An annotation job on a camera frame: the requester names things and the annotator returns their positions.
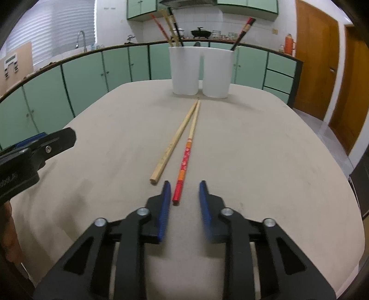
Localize metal kitchen faucet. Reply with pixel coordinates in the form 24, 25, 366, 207
75, 30, 87, 53

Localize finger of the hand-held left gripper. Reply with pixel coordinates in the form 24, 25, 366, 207
17, 127, 78, 169

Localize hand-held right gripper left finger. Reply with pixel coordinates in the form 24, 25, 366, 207
34, 180, 172, 300

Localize dark glass cabinet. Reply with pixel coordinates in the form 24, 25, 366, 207
347, 162, 369, 220

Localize green kitchen base cabinets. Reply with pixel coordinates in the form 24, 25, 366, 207
0, 40, 304, 150

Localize window blinds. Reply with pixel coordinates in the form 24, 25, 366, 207
6, 0, 97, 67

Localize green wall cabinets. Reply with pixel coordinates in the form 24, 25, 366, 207
127, 0, 280, 21

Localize black cooking pot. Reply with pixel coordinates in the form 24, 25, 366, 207
190, 27, 212, 38

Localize black chopstick with silver band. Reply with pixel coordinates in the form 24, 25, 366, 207
168, 6, 184, 47
231, 17, 256, 51

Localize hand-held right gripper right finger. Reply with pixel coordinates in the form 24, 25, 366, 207
199, 180, 336, 300

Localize red-handled wooden chopstick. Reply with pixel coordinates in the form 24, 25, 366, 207
151, 13, 171, 47

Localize wooden door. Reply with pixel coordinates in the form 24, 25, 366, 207
329, 24, 369, 156
292, 0, 339, 122

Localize red thermos flask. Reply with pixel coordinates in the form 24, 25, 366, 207
284, 33, 296, 55

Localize plain wooden chopstick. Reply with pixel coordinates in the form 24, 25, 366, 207
160, 9, 176, 47
149, 99, 199, 185

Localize white plastic container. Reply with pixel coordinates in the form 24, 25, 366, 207
169, 45, 201, 96
202, 47, 235, 99

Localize person's left hand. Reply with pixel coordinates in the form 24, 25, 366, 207
0, 202, 15, 254

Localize cardboard box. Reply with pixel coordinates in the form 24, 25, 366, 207
0, 42, 34, 97

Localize range hood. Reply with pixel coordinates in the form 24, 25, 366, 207
158, 0, 218, 8

